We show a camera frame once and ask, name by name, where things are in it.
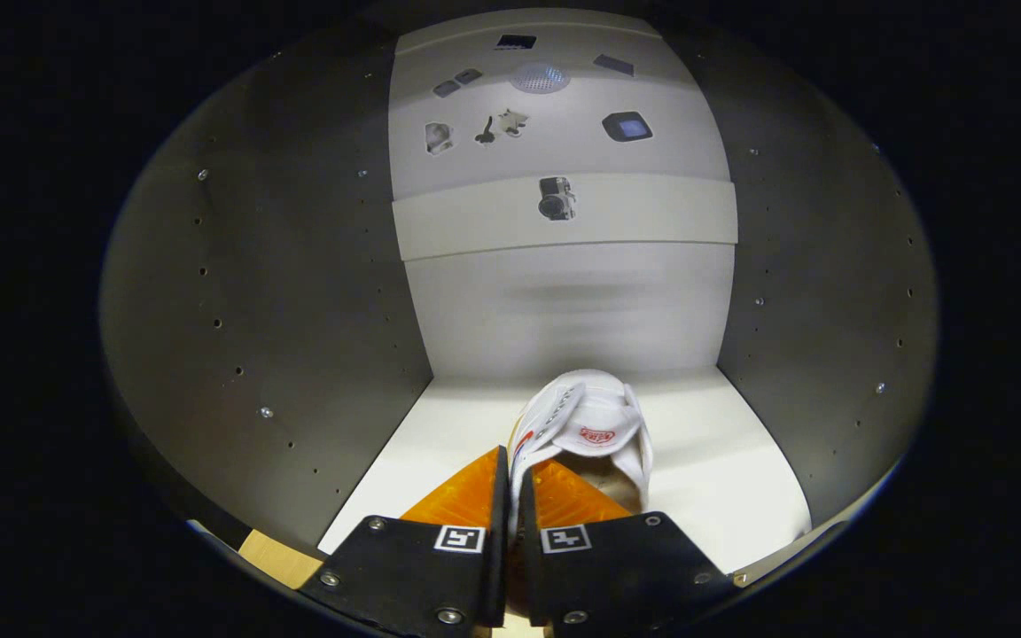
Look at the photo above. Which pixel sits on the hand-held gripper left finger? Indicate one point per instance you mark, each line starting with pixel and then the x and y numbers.
pixel 499 496

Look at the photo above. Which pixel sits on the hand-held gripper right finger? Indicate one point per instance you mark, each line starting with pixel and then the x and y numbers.
pixel 530 576

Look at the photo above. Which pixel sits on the white canvas shoe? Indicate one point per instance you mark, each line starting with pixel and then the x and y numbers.
pixel 599 416

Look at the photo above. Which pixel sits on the dark grey shoe cabinet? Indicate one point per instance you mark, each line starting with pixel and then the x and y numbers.
pixel 298 266

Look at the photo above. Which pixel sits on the pale cabinet shelf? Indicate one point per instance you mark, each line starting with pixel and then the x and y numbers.
pixel 723 478

